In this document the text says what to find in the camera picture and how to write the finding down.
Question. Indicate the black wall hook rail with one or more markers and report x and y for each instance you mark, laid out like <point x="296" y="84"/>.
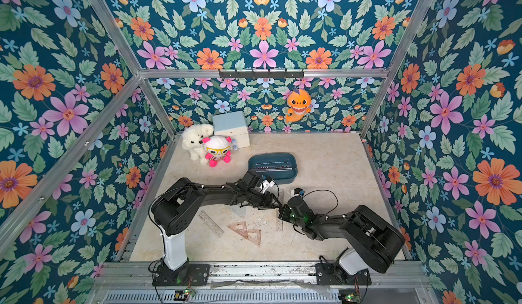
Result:
<point x="254" y="74"/>

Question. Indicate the clear short ruler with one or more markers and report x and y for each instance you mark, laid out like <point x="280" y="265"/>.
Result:
<point x="211" y="224"/>

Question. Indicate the white fluffy plush dog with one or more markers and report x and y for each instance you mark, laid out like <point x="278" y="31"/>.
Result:
<point x="192" y="141"/>

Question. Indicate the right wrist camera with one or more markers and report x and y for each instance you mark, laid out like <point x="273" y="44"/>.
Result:
<point x="297" y="202"/>

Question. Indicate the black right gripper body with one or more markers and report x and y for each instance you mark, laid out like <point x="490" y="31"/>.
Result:
<point x="285" y="213"/>

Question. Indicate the orange shark plush toy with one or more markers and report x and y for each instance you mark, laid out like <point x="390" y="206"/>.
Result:
<point x="299" y="103"/>

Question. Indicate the pink white plush doll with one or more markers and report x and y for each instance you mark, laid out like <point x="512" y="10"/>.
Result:
<point x="218" y="148"/>

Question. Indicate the clear stencil ruler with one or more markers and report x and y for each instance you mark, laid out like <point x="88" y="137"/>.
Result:
<point x="279" y="223"/>

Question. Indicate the teal plastic storage box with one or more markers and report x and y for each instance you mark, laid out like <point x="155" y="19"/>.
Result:
<point x="271" y="158"/>

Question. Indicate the pink stencil ruler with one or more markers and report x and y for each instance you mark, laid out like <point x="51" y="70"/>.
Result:
<point x="271" y="165"/>

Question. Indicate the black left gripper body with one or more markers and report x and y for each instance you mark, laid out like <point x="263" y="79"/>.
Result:
<point x="258" y="200"/>

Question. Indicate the clear protractor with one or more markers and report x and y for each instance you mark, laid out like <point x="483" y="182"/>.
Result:
<point x="239" y="211"/>

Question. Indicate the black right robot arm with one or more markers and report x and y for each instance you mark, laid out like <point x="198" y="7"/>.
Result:
<point x="374" y="240"/>

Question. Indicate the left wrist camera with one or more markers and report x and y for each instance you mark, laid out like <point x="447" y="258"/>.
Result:
<point x="258" y="182"/>

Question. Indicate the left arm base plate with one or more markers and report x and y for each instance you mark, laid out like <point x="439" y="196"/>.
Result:
<point x="189" y="274"/>

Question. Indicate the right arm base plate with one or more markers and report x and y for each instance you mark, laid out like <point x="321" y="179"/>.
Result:
<point x="332" y="275"/>

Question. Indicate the pink small triangle square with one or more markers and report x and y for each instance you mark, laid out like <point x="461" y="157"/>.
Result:
<point x="254" y="235"/>

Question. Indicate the pink triangle set square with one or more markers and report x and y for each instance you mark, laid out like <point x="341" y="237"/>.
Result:
<point x="240" y="228"/>

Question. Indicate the white blue storage box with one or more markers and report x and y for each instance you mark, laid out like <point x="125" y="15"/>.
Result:
<point x="233" y="125"/>

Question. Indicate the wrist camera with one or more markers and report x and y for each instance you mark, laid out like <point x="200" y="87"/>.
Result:
<point x="258" y="182"/>
<point x="297" y="202"/>

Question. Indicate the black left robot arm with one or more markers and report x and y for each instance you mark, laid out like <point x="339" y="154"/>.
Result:
<point x="173" y="211"/>

